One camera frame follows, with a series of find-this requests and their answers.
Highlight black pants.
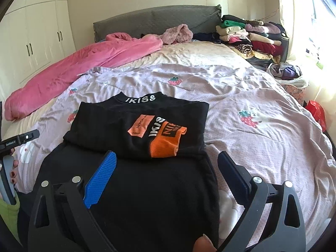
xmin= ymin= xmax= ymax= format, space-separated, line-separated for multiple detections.
xmin=36 ymin=141 xmax=219 ymax=251

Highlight black IKISS sweater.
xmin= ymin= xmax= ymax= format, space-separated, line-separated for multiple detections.
xmin=64 ymin=92 xmax=209 ymax=159

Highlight purple clothes pile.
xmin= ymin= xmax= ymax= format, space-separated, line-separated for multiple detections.
xmin=266 ymin=62 xmax=309 ymax=89

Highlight stack of folded clothes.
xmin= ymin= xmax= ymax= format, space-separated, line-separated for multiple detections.
xmin=216 ymin=15 xmax=289 ymax=63

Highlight left hand red nails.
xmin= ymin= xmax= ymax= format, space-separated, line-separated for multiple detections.
xmin=0 ymin=148 xmax=20 ymax=201

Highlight right hand thumb tip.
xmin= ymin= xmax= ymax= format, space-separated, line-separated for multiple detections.
xmin=193 ymin=234 xmax=217 ymax=252

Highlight lime green sleeve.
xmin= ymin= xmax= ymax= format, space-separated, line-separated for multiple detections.
xmin=0 ymin=194 xmax=21 ymax=243

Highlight lilac strawberry duvet cover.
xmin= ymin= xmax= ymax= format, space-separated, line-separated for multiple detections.
xmin=17 ymin=64 xmax=335 ymax=243

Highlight red bag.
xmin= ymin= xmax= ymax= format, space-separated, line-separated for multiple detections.
xmin=305 ymin=100 xmax=327 ymax=132

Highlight beige bed sheet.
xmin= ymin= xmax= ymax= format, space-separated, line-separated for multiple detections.
xmin=2 ymin=42 xmax=251 ymax=139

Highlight pink blanket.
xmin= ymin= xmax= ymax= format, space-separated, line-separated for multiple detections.
xmin=5 ymin=33 xmax=163 ymax=121

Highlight dusty pink fluffy garment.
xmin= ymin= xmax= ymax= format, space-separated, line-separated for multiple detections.
xmin=160 ymin=24 xmax=193 ymax=45

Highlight white wardrobe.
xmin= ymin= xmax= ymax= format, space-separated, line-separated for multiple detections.
xmin=1 ymin=0 xmax=76 ymax=100

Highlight grey bed headboard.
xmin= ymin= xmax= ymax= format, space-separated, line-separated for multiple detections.
xmin=93 ymin=5 xmax=222 ymax=43

